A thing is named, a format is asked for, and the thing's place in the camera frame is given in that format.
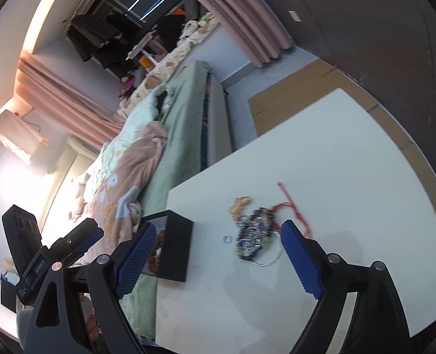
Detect white drying rack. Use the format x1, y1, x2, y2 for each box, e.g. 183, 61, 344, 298
125, 31, 160, 62

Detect pink curtain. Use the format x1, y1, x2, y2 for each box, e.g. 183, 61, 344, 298
166, 0, 294, 68
15, 52, 127, 149

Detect light green quilt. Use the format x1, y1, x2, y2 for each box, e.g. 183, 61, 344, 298
81, 83, 175, 207

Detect gold bracelet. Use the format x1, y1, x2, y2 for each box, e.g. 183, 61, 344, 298
228, 196, 252, 217

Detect pink plush toy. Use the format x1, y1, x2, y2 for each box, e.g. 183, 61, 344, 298
118, 72, 137, 97

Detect red string bracelet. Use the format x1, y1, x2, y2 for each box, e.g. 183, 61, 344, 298
271, 182, 314, 238

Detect black hanging clothes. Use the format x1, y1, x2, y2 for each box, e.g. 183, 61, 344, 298
66, 14, 156, 71

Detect wall air conditioner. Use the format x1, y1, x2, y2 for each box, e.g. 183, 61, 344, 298
0, 109, 51, 168

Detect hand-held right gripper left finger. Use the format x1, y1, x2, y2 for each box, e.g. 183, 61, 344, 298
25, 224, 157, 354

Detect cream floral quilt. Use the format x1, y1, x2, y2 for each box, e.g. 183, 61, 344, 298
116, 13, 218, 119

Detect pink floral blanket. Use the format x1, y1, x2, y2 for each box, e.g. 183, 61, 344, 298
89, 121, 169, 251

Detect flat brown cardboard sheet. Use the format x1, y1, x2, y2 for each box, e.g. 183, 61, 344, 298
247, 57, 425, 178

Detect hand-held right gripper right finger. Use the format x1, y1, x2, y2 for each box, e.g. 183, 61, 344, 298
280, 220, 412, 354

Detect bed with green sheet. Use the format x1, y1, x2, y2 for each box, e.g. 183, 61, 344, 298
120, 60, 237, 340

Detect brown bead bracelet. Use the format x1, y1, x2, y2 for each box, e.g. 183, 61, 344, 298
149, 229, 167, 275

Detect dark multicolour beaded bracelet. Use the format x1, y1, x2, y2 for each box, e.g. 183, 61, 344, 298
234, 206, 282, 262

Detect black jewelry box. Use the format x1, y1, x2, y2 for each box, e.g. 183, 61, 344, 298
138, 209, 195, 283

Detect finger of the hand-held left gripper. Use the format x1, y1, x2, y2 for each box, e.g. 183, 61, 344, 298
53, 217, 104, 267

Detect thin silver wire bangle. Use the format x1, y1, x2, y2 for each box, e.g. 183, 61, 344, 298
249, 229, 287, 266

